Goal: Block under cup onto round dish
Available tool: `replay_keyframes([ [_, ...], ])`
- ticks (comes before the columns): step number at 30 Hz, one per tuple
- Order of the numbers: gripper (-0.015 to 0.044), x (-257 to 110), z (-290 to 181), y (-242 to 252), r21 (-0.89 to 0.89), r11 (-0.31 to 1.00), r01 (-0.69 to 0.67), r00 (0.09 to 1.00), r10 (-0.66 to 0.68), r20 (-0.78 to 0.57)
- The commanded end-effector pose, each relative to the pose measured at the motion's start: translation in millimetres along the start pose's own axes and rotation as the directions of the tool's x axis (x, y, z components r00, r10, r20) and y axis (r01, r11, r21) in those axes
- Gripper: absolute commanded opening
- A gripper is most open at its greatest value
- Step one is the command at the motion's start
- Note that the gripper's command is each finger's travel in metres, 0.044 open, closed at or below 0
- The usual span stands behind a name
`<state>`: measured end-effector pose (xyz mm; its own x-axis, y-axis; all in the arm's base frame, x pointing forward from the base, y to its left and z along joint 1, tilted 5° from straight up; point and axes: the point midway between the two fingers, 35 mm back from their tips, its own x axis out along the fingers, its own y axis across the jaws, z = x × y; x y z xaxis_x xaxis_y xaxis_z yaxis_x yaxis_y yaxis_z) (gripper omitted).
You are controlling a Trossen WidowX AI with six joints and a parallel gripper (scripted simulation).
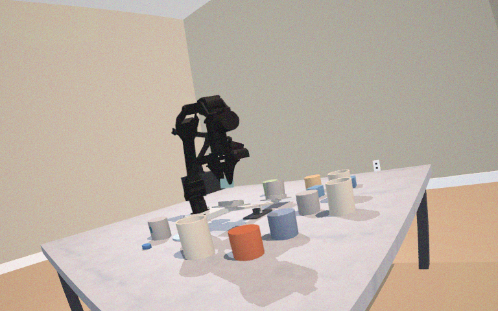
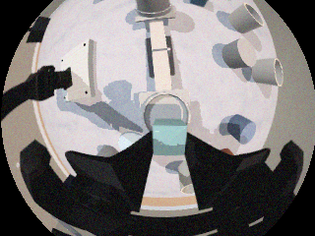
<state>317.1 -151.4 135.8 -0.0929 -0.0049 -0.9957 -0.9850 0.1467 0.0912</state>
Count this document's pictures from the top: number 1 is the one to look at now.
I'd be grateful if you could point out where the beige cup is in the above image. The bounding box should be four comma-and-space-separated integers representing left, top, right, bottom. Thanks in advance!
325, 178, 355, 216
328, 170, 350, 181
175, 215, 215, 260

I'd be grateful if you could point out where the orange cylinder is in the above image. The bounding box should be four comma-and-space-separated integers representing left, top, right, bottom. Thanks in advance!
304, 175, 322, 189
228, 224, 265, 261

